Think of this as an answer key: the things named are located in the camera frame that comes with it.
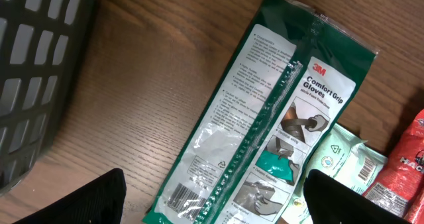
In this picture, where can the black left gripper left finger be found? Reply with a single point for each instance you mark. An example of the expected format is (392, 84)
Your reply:
(99, 202)

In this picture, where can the grey plastic mesh basket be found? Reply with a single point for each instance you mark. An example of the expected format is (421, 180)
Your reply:
(42, 43)

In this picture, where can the light blue tissue pack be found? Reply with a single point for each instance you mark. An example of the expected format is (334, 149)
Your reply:
(342, 156)

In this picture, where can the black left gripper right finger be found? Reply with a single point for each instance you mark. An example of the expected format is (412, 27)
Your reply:
(330, 202)

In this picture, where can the green white package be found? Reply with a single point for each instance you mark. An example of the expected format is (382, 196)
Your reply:
(292, 75)

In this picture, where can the red snack bag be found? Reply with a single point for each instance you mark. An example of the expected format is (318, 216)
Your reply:
(415, 212)
(401, 179)

